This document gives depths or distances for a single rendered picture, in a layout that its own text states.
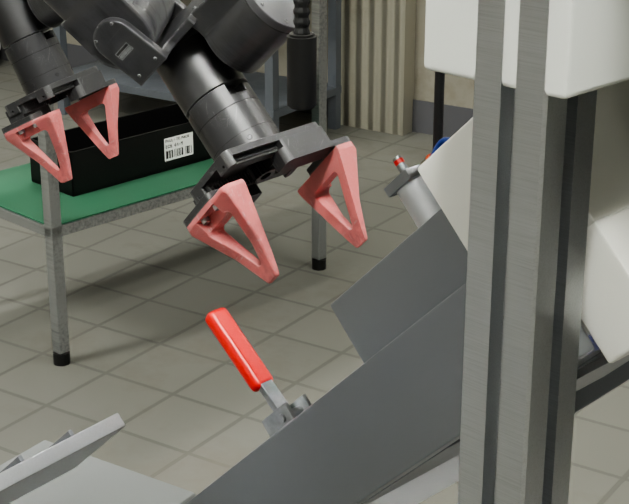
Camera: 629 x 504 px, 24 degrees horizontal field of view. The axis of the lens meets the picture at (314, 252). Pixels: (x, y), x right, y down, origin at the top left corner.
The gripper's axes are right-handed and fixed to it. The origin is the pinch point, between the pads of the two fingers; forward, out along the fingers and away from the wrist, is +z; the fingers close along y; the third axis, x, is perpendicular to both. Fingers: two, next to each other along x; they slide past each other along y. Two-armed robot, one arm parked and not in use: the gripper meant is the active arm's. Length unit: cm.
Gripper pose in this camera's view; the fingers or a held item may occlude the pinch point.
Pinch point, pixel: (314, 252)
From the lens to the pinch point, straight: 113.3
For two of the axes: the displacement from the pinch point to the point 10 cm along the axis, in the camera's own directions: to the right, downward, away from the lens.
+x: -4.7, 4.9, 7.3
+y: 7.1, -2.8, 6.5
